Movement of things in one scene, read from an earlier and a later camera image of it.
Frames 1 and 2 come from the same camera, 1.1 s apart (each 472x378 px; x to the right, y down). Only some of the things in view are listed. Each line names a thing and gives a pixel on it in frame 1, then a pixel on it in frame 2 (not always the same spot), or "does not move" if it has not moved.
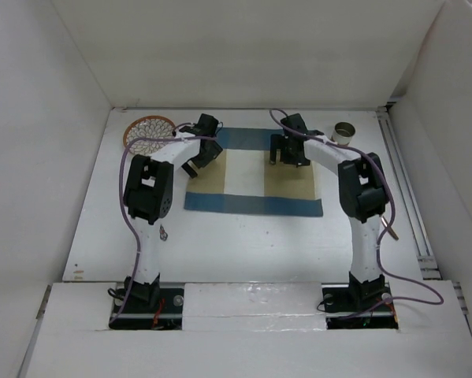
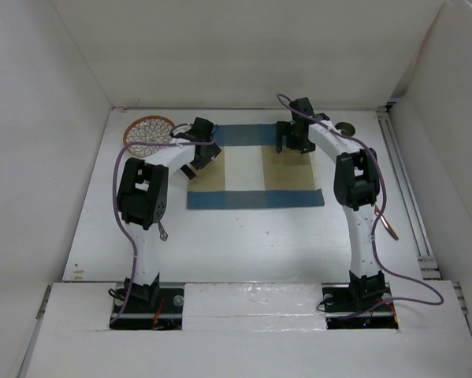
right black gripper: x=280 y=142 → x=285 y=128
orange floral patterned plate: x=148 y=126 does not move
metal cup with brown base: x=343 y=133 does not move
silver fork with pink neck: x=163 y=235 does not move
